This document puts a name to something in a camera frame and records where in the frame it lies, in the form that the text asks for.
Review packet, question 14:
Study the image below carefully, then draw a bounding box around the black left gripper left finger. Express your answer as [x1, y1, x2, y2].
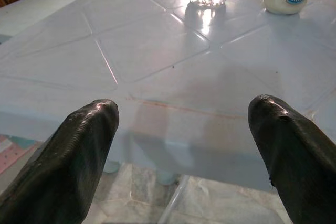
[0, 99, 120, 224]

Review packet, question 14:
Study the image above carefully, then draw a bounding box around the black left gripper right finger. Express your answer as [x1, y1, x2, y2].
[247, 93, 336, 224]

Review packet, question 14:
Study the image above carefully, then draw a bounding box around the pink and teal floor mat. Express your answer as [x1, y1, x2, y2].
[0, 134, 36, 175]

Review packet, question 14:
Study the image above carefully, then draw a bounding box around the light blue plastic table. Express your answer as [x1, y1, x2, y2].
[0, 0, 336, 192]

